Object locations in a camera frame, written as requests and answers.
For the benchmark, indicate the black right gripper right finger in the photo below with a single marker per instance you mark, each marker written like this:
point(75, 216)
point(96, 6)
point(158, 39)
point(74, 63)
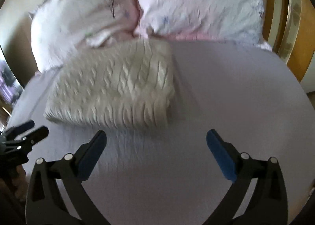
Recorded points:
point(268, 203)

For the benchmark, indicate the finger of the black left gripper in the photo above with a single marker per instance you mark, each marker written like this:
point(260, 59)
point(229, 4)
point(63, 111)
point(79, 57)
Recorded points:
point(13, 132)
point(28, 141)

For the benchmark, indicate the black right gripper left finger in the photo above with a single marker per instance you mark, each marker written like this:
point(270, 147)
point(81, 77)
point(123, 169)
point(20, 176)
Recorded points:
point(44, 203)

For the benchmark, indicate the beige cable knit sweater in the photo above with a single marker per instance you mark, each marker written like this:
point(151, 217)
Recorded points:
point(126, 86)

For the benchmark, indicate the person left hand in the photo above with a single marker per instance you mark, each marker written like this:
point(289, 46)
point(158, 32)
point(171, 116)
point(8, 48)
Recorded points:
point(19, 183)

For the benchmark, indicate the lavender bed sheet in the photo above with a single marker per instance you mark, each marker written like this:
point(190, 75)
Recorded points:
point(169, 175)

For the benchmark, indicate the pink floral left pillow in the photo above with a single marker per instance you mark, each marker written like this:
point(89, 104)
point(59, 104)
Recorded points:
point(62, 28)

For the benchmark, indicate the pink floral pillow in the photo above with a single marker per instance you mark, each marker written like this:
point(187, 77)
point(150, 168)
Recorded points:
point(62, 28)
point(240, 21)

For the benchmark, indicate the wooden headboard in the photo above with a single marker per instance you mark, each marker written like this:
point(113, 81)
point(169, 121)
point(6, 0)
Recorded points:
point(289, 30)

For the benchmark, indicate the pink floral right pillow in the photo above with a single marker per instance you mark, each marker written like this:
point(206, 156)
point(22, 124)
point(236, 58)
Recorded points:
point(240, 21)

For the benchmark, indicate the dark wall picture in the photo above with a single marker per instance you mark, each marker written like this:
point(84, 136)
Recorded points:
point(11, 89)

